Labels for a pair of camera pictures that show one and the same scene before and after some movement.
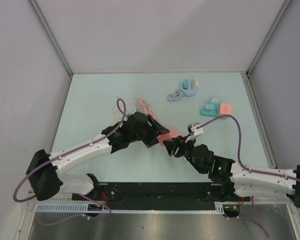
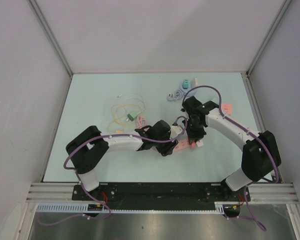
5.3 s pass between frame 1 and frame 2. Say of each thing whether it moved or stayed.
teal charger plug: stayed
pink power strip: moved
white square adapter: stayed
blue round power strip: stayed
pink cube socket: stayed
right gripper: moved
